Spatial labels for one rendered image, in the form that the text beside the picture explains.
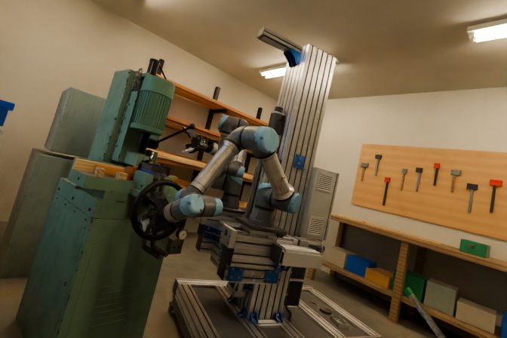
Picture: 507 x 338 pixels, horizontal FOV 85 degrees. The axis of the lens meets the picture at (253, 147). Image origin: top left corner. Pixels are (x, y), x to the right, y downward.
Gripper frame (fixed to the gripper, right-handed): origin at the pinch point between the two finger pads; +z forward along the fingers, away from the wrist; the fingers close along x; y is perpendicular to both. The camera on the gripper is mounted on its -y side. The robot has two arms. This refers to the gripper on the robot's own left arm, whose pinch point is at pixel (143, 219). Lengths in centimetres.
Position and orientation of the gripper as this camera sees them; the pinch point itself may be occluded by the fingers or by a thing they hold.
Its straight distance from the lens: 131.3
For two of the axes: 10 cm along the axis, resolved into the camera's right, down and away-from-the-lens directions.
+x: 6.4, 1.6, 7.5
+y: 1.9, 9.1, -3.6
